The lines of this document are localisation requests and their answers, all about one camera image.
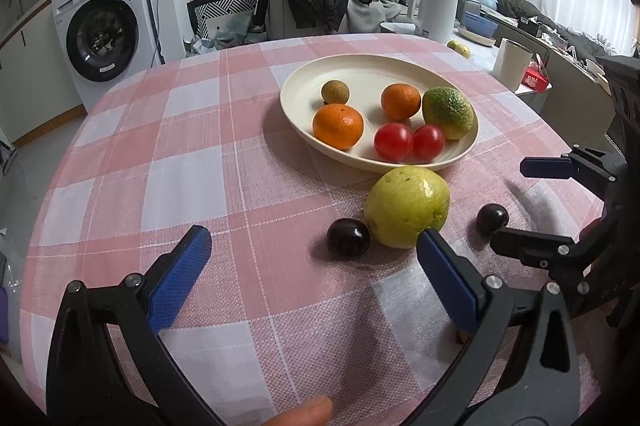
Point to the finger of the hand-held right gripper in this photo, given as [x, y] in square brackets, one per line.
[545, 168]
[535, 246]

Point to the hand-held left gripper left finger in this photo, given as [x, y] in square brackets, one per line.
[180, 276]

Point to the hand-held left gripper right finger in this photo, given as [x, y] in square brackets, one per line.
[447, 281]

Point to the dark purple plum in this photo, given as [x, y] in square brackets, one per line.
[348, 238]
[492, 218]

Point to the yellow guava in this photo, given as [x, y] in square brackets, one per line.
[406, 206]

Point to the green rough-skinned citrus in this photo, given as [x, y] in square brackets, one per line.
[447, 112]

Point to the red cherry tomato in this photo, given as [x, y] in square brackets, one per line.
[430, 141]
[393, 141]

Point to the small orange mandarin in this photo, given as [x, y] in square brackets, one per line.
[400, 101]

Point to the large orange mandarin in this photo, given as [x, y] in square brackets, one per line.
[338, 125]

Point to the cream round plate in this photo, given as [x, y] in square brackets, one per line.
[360, 75]

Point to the brown kiwi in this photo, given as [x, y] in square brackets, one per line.
[335, 91]

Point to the person's left hand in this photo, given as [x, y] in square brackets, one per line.
[305, 413]

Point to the red paper box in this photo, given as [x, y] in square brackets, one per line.
[535, 79]

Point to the beige tumbler cup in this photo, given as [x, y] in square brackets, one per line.
[512, 65]

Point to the pink checked tablecloth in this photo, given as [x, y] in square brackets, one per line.
[200, 155]

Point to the small yellow-green citrus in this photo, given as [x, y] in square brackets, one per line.
[452, 44]
[464, 52]

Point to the beige shallow dish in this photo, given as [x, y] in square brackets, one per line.
[480, 39]

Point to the dark grey blanket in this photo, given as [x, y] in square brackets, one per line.
[540, 18]

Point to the blue bowl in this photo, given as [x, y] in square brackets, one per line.
[480, 24]

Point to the white electric kettle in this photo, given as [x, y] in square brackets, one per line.
[440, 13]

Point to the clear plastic bag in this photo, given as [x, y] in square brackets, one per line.
[210, 43]

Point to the white washing machine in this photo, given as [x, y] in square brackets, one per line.
[100, 40]

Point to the black patterned chair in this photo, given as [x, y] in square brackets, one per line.
[220, 8]

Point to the kitchen faucet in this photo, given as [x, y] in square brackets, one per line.
[15, 3]

